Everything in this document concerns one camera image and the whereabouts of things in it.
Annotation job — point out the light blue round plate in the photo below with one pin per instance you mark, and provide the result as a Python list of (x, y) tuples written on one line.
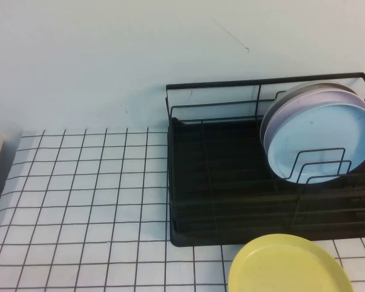
[(319, 134)]

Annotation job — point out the pale pink round plate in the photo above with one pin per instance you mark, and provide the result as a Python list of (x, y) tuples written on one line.
[(310, 98)]

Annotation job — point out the grey round plate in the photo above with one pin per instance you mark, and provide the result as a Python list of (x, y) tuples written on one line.
[(314, 86)]

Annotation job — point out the yellow round plate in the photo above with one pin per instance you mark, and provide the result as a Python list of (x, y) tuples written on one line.
[(286, 267)]

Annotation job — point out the black plastic drip tray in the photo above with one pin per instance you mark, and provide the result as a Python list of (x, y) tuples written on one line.
[(231, 152)]

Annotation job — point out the white black-grid tablecloth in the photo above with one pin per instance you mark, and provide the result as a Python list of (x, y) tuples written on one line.
[(79, 197)]

